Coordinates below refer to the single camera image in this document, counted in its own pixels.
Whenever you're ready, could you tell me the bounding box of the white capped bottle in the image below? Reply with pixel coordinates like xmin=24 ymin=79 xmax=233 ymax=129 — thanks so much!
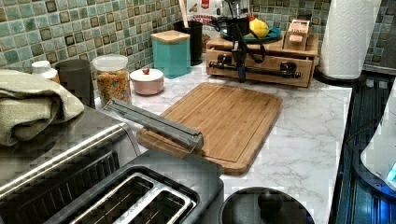
xmin=32 ymin=61 xmax=60 ymax=84

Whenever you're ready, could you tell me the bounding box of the teal plate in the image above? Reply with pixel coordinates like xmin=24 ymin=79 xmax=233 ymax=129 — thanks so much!
xmin=219 ymin=26 xmax=282 ymax=44

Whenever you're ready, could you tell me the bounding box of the wooden drawer cabinet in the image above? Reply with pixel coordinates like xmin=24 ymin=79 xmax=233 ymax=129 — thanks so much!
xmin=205 ymin=31 xmax=319 ymax=88

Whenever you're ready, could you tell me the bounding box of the cinnamon bites cereal box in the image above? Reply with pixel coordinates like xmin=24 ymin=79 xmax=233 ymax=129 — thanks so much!
xmin=186 ymin=0 xmax=223 ymax=50

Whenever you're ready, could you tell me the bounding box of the small wooden card holder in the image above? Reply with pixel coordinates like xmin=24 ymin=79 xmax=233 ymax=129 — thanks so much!
xmin=283 ymin=19 xmax=310 ymax=50

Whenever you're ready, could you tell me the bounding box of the stainless toaster oven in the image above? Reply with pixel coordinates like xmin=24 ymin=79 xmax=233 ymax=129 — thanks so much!
xmin=0 ymin=107 xmax=140 ymax=224

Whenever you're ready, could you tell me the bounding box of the folded green towel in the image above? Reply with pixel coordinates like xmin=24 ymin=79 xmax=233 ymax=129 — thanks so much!
xmin=0 ymin=70 xmax=84 ymax=147

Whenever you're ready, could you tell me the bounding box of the wooden spoon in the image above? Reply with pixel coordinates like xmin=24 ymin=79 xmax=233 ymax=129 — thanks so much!
xmin=177 ymin=0 xmax=189 ymax=28

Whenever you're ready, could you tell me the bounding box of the bamboo cutting board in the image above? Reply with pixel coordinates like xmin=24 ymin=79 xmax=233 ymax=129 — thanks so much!
xmin=135 ymin=81 xmax=284 ymax=176

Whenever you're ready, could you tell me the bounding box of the white appliance at right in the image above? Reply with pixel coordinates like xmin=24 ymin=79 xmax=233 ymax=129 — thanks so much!
xmin=354 ymin=84 xmax=396 ymax=200

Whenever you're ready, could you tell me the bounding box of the dark grey cylinder canister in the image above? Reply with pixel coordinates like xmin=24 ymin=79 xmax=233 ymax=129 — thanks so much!
xmin=54 ymin=59 xmax=95 ymax=108

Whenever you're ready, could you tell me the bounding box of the black pot lid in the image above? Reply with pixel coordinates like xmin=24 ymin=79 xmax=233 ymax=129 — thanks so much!
xmin=219 ymin=187 xmax=315 ymax=224

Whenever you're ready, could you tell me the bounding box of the black utensil holder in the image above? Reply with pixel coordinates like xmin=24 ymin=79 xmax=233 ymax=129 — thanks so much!
xmin=173 ymin=21 xmax=203 ymax=65

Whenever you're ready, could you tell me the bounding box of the pink lidded bowl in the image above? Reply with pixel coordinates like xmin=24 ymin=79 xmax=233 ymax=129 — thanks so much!
xmin=130 ymin=68 xmax=163 ymax=95

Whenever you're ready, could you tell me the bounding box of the black paper towel base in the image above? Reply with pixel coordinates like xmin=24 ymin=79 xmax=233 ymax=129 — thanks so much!
xmin=313 ymin=67 xmax=366 ymax=88

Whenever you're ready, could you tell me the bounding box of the black toaster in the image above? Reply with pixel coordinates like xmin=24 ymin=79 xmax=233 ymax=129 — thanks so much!
xmin=45 ymin=150 xmax=223 ymax=224

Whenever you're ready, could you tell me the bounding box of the teal canister with wooden lid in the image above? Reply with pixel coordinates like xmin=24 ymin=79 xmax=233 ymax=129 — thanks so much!
xmin=151 ymin=30 xmax=191 ymax=79

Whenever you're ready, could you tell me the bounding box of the wooden drawer with black handle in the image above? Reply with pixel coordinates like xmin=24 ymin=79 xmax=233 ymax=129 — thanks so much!
xmin=206 ymin=48 xmax=314 ymax=88

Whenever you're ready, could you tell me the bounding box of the glass jar of cereal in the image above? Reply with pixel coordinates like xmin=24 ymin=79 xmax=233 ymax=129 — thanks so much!
xmin=92 ymin=54 xmax=131 ymax=105

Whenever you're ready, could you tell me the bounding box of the yellow lemon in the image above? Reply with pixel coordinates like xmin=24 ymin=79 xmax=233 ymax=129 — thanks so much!
xmin=249 ymin=19 xmax=269 ymax=38

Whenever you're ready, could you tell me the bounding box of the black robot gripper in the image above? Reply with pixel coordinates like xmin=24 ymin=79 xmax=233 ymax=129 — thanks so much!
xmin=225 ymin=0 xmax=249 ymax=83

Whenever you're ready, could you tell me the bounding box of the white paper towel roll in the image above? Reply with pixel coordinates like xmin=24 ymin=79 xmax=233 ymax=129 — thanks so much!
xmin=318 ymin=0 xmax=382 ymax=80

